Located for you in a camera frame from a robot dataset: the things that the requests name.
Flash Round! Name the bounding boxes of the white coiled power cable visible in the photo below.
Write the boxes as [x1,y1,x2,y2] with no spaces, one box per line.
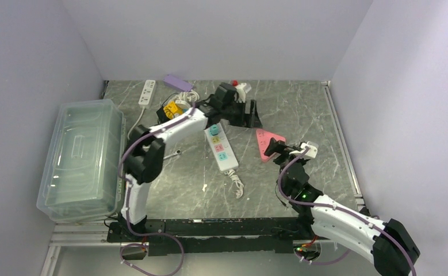
[126,90,202,140]

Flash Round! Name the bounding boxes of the teal plug adapter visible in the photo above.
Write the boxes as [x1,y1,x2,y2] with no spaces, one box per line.
[208,124,220,137]

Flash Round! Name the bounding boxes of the yellow cube socket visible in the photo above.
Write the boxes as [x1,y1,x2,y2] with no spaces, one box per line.
[163,101,184,120]

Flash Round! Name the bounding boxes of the pink triangular power strip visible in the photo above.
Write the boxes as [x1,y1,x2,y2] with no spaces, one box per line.
[256,128,286,163]

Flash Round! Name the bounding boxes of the black base frame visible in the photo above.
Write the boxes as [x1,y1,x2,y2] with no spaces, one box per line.
[106,217,323,256]

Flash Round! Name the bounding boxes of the silver ratchet wrench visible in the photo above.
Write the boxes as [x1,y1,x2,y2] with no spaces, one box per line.
[164,150,182,159]

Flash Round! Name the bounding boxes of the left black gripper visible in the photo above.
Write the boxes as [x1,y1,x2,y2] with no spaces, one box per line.
[221,99,262,129]

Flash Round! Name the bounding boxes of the clear plastic storage bin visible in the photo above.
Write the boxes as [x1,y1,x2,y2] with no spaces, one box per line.
[36,99,126,223]

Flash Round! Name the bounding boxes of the white long power strip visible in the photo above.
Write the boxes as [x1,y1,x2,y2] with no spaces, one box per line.
[204,123,239,172]

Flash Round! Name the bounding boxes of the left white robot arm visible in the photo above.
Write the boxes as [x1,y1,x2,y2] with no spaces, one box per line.
[117,82,262,242]

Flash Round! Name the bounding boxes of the small white power strip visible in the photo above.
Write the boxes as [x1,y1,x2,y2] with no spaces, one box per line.
[138,79,156,107]

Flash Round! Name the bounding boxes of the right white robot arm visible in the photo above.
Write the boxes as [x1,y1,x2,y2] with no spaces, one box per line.
[264,138,420,275]

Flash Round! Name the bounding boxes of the purple flat box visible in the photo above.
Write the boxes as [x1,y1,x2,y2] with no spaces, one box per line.
[163,75,194,91]

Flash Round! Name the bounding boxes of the black cube adapter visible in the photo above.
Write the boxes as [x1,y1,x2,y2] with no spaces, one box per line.
[156,107,170,124]

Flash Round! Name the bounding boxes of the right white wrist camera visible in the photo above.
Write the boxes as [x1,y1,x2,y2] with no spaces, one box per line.
[290,141,319,160]

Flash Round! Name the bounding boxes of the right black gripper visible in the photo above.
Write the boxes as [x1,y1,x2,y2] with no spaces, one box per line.
[264,137,306,175]

